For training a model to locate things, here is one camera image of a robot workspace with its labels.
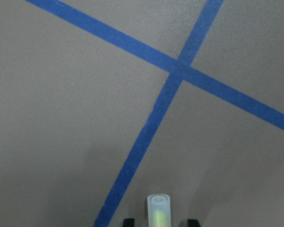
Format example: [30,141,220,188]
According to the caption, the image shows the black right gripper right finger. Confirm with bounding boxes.
[187,219,200,227]

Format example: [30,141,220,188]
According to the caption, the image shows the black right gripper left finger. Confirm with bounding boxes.
[123,218,134,227]

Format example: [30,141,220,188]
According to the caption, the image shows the green highlighter pen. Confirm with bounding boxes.
[147,194,171,227]

